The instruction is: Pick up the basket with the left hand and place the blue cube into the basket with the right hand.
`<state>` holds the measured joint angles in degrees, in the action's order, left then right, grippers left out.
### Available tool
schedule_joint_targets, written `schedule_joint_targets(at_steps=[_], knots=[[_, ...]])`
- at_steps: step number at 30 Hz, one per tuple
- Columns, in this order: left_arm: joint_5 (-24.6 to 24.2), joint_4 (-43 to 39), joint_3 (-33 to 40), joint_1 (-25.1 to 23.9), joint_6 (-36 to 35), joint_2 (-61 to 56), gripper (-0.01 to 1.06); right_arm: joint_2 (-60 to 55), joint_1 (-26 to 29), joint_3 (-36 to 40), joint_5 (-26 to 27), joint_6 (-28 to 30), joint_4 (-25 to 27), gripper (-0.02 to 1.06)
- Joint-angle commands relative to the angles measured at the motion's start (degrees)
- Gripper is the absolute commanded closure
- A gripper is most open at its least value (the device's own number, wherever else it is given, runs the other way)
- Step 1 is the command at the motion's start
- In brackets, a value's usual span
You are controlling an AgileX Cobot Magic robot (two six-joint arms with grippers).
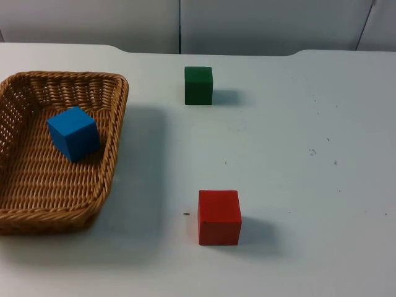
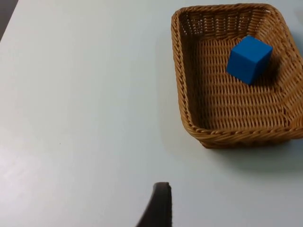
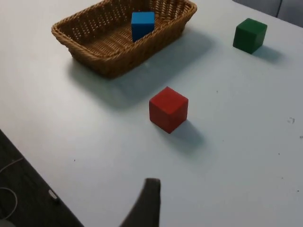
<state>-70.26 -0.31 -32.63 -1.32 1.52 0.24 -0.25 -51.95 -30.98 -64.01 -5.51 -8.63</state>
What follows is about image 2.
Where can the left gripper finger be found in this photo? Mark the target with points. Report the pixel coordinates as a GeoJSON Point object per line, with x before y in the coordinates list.
{"type": "Point", "coordinates": [158, 208]}

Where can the pale brown wicker basket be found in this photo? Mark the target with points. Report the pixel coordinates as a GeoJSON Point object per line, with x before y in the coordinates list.
{"type": "Point", "coordinates": [236, 99]}

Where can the blue cube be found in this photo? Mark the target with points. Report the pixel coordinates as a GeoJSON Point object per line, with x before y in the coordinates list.
{"type": "Point", "coordinates": [248, 59]}

